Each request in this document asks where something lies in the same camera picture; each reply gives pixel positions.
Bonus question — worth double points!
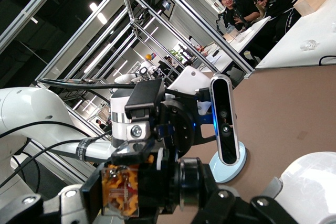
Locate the seated person black shirt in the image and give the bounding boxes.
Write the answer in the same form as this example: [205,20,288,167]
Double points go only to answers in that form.
[215,0,261,33]

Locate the small white table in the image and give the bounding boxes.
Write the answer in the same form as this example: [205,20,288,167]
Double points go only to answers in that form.
[222,16,272,55]

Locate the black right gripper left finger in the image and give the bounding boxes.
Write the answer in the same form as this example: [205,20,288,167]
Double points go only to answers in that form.
[0,163,106,224]

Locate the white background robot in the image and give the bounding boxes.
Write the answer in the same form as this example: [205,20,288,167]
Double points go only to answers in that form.
[113,53,160,86]

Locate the orange push button switch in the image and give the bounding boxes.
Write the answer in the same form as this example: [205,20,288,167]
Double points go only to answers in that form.
[101,148,206,221]

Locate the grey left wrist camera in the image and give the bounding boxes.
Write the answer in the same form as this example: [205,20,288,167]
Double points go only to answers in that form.
[209,74,240,166]

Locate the large white table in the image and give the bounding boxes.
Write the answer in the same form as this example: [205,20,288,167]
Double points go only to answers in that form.
[255,0,336,70]

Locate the clear plastic object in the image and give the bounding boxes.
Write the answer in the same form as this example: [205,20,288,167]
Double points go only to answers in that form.
[300,39,319,52]

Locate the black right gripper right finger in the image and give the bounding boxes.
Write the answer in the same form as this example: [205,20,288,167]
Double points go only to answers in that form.
[191,162,299,224]

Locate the thin black arm cables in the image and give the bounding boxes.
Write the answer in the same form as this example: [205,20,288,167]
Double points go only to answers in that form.
[0,121,114,192]

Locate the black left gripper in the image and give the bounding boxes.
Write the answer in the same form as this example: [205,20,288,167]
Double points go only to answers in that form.
[111,79,197,166]

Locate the white lidded box grey clips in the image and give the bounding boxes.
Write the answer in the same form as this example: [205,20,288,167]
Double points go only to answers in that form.
[261,151,336,224]

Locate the black cable on white table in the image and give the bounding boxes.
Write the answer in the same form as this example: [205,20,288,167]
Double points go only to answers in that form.
[318,55,336,67]

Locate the light blue round plate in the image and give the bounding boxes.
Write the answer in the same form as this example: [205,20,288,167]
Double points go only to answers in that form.
[208,142,248,184]

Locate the aluminium cell frame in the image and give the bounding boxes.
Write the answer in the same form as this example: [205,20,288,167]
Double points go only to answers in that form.
[0,0,256,189]

